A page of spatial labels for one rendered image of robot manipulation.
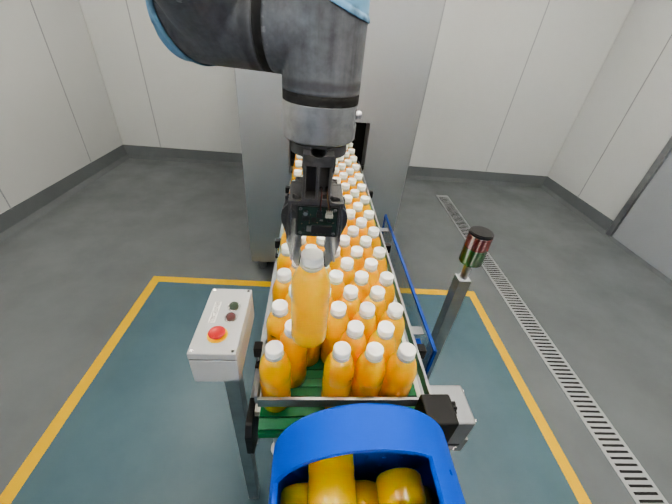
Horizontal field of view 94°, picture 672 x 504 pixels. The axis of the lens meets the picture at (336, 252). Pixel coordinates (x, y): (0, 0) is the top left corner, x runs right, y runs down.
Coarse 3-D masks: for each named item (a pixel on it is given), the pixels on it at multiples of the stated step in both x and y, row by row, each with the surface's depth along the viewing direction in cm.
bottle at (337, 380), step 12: (336, 360) 68; (348, 360) 69; (324, 372) 71; (336, 372) 68; (348, 372) 69; (324, 384) 73; (336, 384) 70; (348, 384) 71; (324, 396) 75; (336, 396) 73; (348, 396) 75
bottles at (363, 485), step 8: (360, 480) 49; (368, 480) 49; (288, 488) 48; (296, 488) 48; (304, 488) 48; (360, 488) 48; (368, 488) 48; (376, 488) 49; (424, 488) 51; (280, 496) 49; (288, 496) 47; (296, 496) 47; (304, 496) 47; (360, 496) 47; (368, 496) 47; (376, 496) 48
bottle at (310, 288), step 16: (304, 272) 53; (320, 272) 54; (304, 288) 53; (320, 288) 54; (304, 304) 55; (320, 304) 55; (304, 320) 57; (320, 320) 58; (304, 336) 60; (320, 336) 61
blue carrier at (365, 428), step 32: (320, 416) 45; (352, 416) 43; (384, 416) 44; (416, 416) 46; (288, 448) 45; (320, 448) 41; (352, 448) 40; (384, 448) 40; (416, 448) 41; (448, 448) 48; (288, 480) 54; (448, 480) 41
